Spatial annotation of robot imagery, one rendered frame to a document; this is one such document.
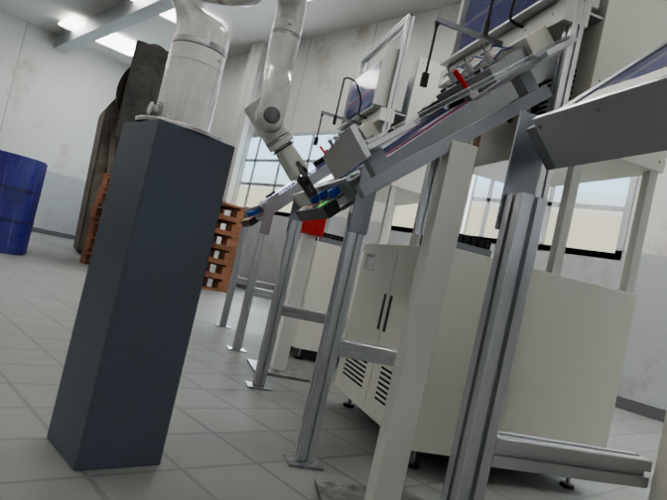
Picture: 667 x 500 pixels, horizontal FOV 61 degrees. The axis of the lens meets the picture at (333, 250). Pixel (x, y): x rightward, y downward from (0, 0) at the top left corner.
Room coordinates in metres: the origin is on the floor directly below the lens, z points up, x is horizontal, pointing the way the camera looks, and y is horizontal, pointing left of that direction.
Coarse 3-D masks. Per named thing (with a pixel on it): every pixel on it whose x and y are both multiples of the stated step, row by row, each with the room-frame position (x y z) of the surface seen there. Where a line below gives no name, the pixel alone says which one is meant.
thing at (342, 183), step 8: (328, 184) 1.64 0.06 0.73; (336, 184) 1.57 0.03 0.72; (344, 184) 1.51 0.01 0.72; (304, 192) 1.94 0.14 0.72; (344, 192) 1.55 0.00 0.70; (352, 192) 1.50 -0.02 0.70; (296, 200) 2.11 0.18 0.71; (304, 200) 2.01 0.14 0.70; (320, 200) 1.83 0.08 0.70; (336, 200) 1.66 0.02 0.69; (344, 200) 1.60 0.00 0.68
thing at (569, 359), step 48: (384, 288) 1.93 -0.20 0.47; (480, 288) 1.58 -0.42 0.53; (576, 288) 1.66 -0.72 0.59; (384, 336) 1.84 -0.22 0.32; (528, 336) 1.63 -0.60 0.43; (576, 336) 1.67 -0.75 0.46; (624, 336) 1.72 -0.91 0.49; (336, 384) 2.18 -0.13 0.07; (384, 384) 1.76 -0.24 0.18; (432, 384) 1.56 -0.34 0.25; (528, 384) 1.64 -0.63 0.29; (576, 384) 1.68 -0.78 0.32; (432, 432) 1.57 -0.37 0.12; (528, 432) 1.65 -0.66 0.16; (576, 432) 1.69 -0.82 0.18
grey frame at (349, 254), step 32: (576, 0) 1.56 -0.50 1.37; (512, 32) 1.81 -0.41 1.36; (576, 32) 1.58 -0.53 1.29; (576, 64) 1.58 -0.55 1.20; (544, 192) 1.57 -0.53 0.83; (416, 224) 2.29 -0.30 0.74; (288, 256) 2.15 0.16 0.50; (352, 256) 1.44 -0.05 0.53; (320, 352) 1.45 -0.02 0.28; (256, 384) 2.14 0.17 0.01; (320, 384) 1.43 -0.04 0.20; (320, 416) 1.43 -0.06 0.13
